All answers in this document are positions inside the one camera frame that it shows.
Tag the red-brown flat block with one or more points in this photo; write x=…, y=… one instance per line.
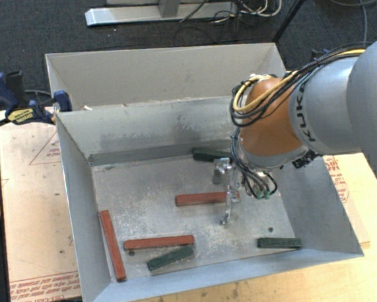
x=159, y=242
x=112, y=245
x=199, y=198

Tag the brown cardboard board, red print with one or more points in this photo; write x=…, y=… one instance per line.
x=31, y=202

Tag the dark green flat block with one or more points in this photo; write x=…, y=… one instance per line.
x=170, y=258
x=208, y=154
x=278, y=243

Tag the grey metal bin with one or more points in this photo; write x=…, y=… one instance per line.
x=152, y=190

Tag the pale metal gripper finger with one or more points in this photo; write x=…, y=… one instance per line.
x=229, y=211
x=222, y=168

